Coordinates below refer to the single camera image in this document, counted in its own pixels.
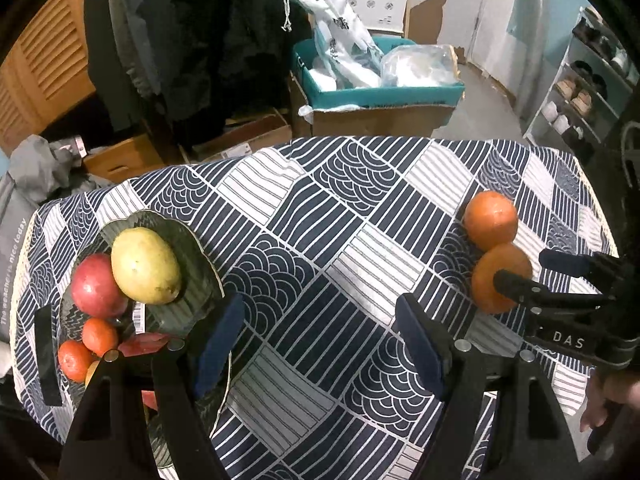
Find yellow green pear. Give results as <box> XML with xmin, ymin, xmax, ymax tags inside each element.
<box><xmin>111</xmin><ymin>226</ymin><xmax>182</xmax><ymax>304</ymax></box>

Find clear plastic bag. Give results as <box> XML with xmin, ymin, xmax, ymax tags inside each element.
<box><xmin>381</xmin><ymin>44</ymin><xmax>461</xmax><ymax>88</ymax></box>

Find dark green glass plate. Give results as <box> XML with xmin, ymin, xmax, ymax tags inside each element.
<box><xmin>60</xmin><ymin>209</ymin><xmax>234</xmax><ymax>468</ymax></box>

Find orange slatted wooden door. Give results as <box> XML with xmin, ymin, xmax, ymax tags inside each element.
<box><xmin>0</xmin><ymin>0</ymin><xmax>96</xmax><ymax>155</ymax></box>

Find yellow pear in plate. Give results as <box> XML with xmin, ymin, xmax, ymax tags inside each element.
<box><xmin>85</xmin><ymin>361</ymin><xmax>100</xmax><ymax>388</ymax></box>

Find blue white patterned tablecloth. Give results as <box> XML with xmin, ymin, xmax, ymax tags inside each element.
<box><xmin>11</xmin><ymin>136</ymin><xmax>616</xmax><ymax>479</ymax></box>

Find small orange in plate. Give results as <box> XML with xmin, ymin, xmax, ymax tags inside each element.
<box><xmin>81</xmin><ymin>318</ymin><xmax>119</xmax><ymax>358</ymax></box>

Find red apple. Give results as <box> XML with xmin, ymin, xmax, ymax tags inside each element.
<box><xmin>118</xmin><ymin>333</ymin><xmax>170</xmax><ymax>411</ymax></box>
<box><xmin>70</xmin><ymin>254</ymin><xmax>128</xmax><ymax>318</ymax></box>

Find teal cardboard box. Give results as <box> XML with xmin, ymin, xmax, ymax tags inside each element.
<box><xmin>292</xmin><ymin>39</ymin><xmax>465</xmax><ymax>110</ymax></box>

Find person's right hand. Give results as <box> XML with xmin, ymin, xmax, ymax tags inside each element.
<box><xmin>579</xmin><ymin>368</ymin><xmax>639</xmax><ymax>432</ymax></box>

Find small brown cardboard box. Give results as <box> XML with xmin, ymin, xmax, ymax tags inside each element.
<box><xmin>82</xmin><ymin>134</ymin><xmax>166</xmax><ymax>183</ymax></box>

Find red apple lower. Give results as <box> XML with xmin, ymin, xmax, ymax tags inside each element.
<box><xmin>118</xmin><ymin>333</ymin><xmax>170</xmax><ymax>411</ymax></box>

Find dark orange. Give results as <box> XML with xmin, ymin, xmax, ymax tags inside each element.
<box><xmin>58</xmin><ymin>340</ymin><xmax>94</xmax><ymax>382</ymax></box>

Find large brown cardboard box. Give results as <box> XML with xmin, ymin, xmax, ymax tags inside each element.
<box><xmin>288</xmin><ymin>74</ymin><xmax>456</xmax><ymax>138</ymax></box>

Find white printed rice bag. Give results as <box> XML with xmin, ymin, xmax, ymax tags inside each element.
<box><xmin>283</xmin><ymin>0</ymin><xmax>383</xmax><ymax>89</ymax></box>

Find red apple upper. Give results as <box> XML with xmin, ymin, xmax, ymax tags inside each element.
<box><xmin>70</xmin><ymin>254</ymin><xmax>128</xmax><ymax>318</ymax></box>

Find white patterned storage box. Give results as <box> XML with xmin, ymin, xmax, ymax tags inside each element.
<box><xmin>349</xmin><ymin>0</ymin><xmax>408</xmax><ymax>36</ymax></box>

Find dark hanging clothes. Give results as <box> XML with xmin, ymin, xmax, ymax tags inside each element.
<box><xmin>84</xmin><ymin>0</ymin><xmax>311</xmax><ymax>145</ymax></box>

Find flat cardboard box with label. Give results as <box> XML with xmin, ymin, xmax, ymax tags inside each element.
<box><xmin>192</xmin><ymin>112</ymin><xmax>292</xmax><ymax>162</ymax></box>

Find white shoe rack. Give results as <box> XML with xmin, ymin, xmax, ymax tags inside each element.
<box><xmin>524</xmin><ymin>6</ymin><xmax>639</xmax><ymax>160</ymax></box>

